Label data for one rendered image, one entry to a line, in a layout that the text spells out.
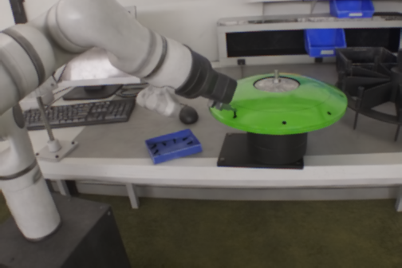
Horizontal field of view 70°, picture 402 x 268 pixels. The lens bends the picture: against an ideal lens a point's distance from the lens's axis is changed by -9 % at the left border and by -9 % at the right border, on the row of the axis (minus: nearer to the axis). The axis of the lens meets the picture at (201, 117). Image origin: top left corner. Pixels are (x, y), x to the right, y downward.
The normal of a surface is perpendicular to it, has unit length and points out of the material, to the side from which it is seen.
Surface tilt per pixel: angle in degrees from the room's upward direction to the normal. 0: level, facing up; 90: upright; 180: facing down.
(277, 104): 14
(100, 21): 91
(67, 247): 0
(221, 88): 79
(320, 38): 90
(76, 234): 0
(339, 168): 90
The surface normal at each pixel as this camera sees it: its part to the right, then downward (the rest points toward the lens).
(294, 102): -0.06, -0.77
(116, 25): 0.90, 0.06
